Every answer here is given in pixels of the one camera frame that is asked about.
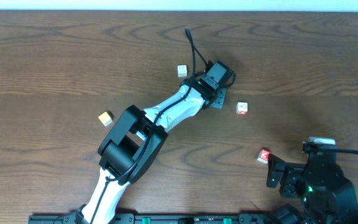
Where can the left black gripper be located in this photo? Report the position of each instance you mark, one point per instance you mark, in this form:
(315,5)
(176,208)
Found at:
(219,98)

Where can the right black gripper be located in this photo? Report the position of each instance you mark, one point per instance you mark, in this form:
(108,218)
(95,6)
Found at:
(282,175)

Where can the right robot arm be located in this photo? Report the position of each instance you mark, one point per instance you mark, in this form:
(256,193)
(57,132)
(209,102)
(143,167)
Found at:
(326,194)

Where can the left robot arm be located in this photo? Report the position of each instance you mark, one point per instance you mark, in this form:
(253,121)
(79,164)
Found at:
(134,141)

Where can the red letter E block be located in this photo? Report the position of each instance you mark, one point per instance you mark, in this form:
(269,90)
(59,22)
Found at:
(263,156)

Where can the white block top centre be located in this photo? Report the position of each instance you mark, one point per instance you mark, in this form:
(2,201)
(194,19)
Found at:
(182,70)

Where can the white block with red side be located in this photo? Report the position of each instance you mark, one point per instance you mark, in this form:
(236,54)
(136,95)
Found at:
(242,108)

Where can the yellow wooden block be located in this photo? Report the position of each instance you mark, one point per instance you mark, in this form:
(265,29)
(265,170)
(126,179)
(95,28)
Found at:
(106,118)

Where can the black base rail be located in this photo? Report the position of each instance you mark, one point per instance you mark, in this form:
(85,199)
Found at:
(130,218)

